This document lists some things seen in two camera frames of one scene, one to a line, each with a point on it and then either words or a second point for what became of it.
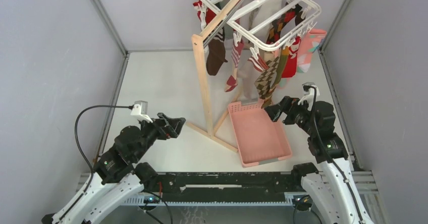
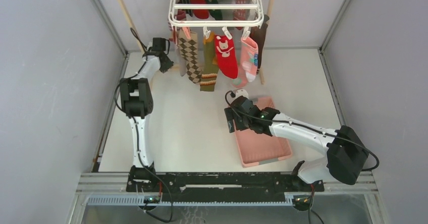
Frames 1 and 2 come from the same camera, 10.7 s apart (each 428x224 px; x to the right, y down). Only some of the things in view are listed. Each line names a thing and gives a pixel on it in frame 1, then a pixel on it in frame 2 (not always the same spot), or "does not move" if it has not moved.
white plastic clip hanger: x=267 y=15 to x=207 y=4
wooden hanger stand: x=197 y=39 to x=137 y=34
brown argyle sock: x=264 y=81 to x=189 y=50
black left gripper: x=167 y=127 to x=168 y=66
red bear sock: x=289 y=63 to x=225 y=56
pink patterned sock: x=310 y=42 to x=249 y=65
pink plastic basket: x=258 y=138 does not move
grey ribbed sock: x=249 y=73 to x=182 y=64
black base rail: x=246 y=186 does not move
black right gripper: x=287 y=105 to x=230 y=116
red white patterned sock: x=231 y=81 to x=241 y=14
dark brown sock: x=216 y=53 to x=257 y=34
